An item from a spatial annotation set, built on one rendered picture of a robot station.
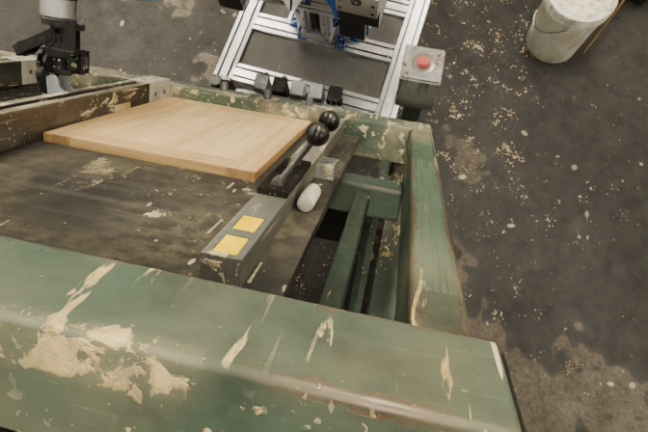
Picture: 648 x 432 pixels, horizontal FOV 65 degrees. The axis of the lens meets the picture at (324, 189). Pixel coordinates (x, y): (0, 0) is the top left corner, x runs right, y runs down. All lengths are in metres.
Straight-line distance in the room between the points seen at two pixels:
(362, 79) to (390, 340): 2.02
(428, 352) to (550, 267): 2.06
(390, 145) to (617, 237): 1.37
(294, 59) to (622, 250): 1.68
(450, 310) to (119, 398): 0.32
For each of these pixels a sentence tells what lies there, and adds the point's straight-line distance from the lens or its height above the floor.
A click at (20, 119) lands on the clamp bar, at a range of 1.11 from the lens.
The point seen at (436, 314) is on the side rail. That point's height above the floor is 1.72.
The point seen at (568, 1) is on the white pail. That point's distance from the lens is 2.56.
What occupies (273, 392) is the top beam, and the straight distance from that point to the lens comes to 0.34.
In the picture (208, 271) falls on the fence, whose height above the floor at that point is 1.66.
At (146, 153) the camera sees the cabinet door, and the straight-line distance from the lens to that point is 1.04.
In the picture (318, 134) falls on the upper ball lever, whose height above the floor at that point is 1.54.
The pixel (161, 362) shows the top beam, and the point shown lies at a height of 1.91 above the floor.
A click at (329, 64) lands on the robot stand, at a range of 2.39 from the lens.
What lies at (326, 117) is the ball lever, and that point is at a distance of 0.89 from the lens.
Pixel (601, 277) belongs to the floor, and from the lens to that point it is 2.51.
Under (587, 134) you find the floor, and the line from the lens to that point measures 2.69.
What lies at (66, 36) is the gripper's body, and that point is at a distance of 1.30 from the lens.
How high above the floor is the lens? 2.25
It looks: 72 degrees down
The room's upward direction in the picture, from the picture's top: 9 degrees counter-clockwise
